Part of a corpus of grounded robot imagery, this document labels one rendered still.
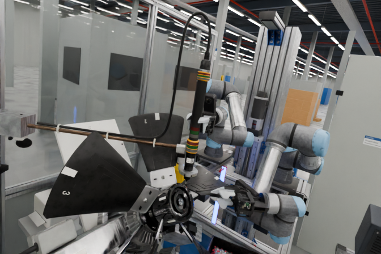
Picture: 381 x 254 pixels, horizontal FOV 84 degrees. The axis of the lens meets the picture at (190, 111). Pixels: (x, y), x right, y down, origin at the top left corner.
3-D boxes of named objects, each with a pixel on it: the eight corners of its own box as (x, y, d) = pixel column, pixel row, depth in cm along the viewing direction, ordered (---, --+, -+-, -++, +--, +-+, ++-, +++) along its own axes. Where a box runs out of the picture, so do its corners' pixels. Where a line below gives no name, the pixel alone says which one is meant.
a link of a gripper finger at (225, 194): (214, 194, 78) (238, 198, 79) (212, 183, 84) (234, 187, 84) (212, 200, 79) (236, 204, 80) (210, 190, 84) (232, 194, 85)
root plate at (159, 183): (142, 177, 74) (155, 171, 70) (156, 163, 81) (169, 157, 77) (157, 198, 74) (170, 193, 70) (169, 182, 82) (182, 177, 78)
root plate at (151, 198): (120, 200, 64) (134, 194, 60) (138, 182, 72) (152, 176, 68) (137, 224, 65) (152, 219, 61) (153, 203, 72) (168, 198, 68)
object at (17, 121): (-11, 135, 71) (-12, 110, 70) (7, 130, 78) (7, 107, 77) (20, 140, 72) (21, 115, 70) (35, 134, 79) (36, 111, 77)
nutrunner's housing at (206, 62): (181, 180, 76) (202, 49, 68) (181, 175, 80) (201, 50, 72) (192, 182, 77) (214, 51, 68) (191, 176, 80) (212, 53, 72)
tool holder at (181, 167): (172, 174, 74) (176, 148, 73) (173, 166, 81) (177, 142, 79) (197, 178, 75) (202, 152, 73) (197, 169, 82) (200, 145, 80)
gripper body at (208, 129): (208, 136, 80) (218, 130, 91) (212, 114, 78) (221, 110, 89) (190, 131, 83) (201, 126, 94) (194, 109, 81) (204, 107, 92)
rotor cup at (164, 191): (131, 207, 68) (157, 198, 61) (156, 180, 80) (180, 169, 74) (157, 243, 69) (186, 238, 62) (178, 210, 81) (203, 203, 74)
